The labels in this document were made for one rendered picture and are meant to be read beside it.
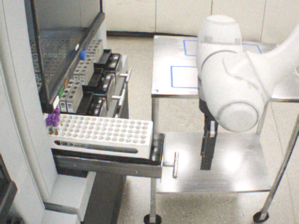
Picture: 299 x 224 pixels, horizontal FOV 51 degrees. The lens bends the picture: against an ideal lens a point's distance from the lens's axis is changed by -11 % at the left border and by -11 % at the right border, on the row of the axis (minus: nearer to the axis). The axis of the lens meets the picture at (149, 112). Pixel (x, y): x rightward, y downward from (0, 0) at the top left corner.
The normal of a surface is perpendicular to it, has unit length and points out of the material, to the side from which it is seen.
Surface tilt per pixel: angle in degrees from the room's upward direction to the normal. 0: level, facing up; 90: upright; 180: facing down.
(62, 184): 0
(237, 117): 96
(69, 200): 0
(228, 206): 0
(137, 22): 90
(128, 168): 90
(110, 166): 90
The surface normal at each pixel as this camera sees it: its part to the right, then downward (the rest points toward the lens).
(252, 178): 0.00, -0.79
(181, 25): -0.14, 0.61
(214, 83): -0.78, -0.45
